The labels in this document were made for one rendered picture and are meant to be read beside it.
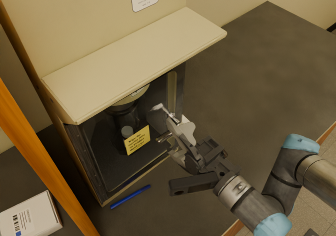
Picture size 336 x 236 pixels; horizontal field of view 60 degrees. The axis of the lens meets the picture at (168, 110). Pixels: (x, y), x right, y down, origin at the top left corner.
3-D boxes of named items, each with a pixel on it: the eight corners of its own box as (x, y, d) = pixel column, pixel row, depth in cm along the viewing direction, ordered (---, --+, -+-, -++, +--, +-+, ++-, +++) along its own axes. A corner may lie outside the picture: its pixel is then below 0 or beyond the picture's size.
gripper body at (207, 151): (204, 147, 79) (238, 179, 73) (180, 166, 75) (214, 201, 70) (207, 131, 73) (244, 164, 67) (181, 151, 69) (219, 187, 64)
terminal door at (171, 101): (101, 200, 87) (64, 121, 56) (178, 145, 99) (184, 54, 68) (103, 202, 87) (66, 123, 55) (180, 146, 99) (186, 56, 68)
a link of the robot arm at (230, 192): (227, 215, 67) (233, 202, 61) (213, 200, 70) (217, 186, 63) (248, 195, 70) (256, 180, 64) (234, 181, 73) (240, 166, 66)
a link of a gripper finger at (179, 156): (182, 146, 85) (203, 155, 78) (167, 158, 83) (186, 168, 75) (179, 137, 84) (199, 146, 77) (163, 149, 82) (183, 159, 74)
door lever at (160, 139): (147, 133, 78) (146, 128, 76) (174, 116, 82) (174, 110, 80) (159, 147, 76) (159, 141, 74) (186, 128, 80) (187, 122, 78)
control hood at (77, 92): (56, 117, 54) (37, 78, 46) (184, 44, 67) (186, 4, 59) (88, 158, 49) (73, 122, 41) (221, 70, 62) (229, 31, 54)
